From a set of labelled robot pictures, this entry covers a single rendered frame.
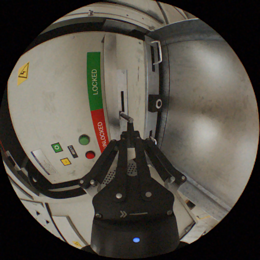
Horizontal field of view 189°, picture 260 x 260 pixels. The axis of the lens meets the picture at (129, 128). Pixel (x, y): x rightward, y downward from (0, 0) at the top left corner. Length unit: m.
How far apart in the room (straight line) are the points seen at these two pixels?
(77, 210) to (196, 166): 0.56
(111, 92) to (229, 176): 0.44
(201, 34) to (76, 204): 0.81
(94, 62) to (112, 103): 0.12
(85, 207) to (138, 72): 0.60
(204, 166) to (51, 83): 0.51
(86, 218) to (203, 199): 0.52
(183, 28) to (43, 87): 0.41
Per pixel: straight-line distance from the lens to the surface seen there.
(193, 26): 0.33
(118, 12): 0.33
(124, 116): 0.21
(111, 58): 0.19
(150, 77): 0.28
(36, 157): 0.34
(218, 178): 0.37
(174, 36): 0.37
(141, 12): 0.42
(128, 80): 0.24
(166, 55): 0.35
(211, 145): 0.29
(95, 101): 0.21
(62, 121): 0.23
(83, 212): 0.49
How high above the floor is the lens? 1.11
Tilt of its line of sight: 26 degrees down
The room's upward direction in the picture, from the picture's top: 106 degrees counter-clockwise
